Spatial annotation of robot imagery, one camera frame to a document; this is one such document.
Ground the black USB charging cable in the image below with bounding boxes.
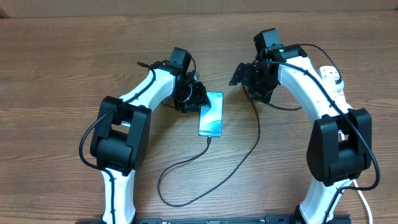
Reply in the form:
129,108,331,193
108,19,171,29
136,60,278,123
157,44,344,208

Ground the smartphone with blue screen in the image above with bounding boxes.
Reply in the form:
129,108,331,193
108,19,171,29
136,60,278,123
198,91,224,138

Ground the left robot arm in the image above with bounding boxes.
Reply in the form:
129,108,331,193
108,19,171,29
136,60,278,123
88,47,210,223

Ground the white charger plug adapter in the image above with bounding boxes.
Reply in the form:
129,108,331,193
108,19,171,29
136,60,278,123
323,77,345,92

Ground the white power strip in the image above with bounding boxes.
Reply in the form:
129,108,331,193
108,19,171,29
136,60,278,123
318,65,346,103

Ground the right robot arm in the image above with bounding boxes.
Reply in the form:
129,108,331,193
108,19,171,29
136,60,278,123
229,28,380,223

